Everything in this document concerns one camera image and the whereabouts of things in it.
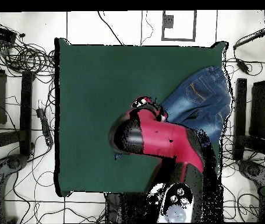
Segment blue denim jeans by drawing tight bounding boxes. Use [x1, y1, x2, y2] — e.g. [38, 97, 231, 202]
[114, 65, 233, 162]

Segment dark green table cloth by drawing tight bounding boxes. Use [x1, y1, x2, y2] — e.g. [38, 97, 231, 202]
[54, 37, 228, 197]

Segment dark grey square plate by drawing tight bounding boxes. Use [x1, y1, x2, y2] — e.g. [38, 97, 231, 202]
[162, 14, 174, 29]

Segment black stand bar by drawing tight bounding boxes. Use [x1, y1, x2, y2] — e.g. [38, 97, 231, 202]
[19, 70, 34, 156]
[233, 78, 248, 161]

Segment black power strip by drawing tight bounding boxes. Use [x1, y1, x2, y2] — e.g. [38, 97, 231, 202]
[36, 107, 54, 147]

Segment black power adapter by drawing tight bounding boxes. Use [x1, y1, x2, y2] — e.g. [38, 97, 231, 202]
[235, 58, 250, 74]

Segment black electronics box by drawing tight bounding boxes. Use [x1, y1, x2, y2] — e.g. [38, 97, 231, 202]
[0, 24, 17, 44]

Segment long black cable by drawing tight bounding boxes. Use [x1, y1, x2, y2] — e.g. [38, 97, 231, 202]
[97, 10, 125, 46]

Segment grey square floor frame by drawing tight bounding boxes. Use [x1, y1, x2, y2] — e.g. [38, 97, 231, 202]
[161, 10, 197, 42]

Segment tangled black cable bundle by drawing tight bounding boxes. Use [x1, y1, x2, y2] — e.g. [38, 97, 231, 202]
[222, 192, 260, 222]
[0, 34, 56, 78]

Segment black rod with cable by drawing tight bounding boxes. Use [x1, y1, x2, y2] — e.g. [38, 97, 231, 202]
[232, 26, 265, 51]

